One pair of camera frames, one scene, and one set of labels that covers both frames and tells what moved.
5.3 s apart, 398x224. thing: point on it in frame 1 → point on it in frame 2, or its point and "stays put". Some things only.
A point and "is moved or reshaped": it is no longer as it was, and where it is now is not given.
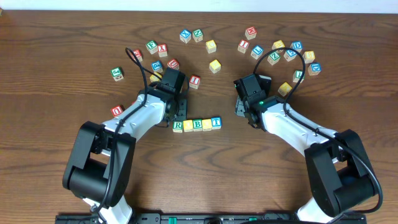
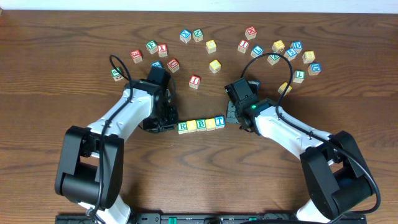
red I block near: (194, 81) stays put
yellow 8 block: (308, 56) stays put
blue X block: (185, 35) stays put
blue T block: (216, 122) is moved or reshaped
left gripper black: (181, 108) → (162, 123)
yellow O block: (188, 126) is moved or reshaped
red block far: (250, 33) stays put
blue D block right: (314, 69) stays put
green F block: (152, 46) stays put
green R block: (177, 126) is moved or reshaped
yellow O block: (206, 125) is moved or reshaped
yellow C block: (211, 46) stays put
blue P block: (157, 66) stays put
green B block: (197, 125) is moved or reshaped
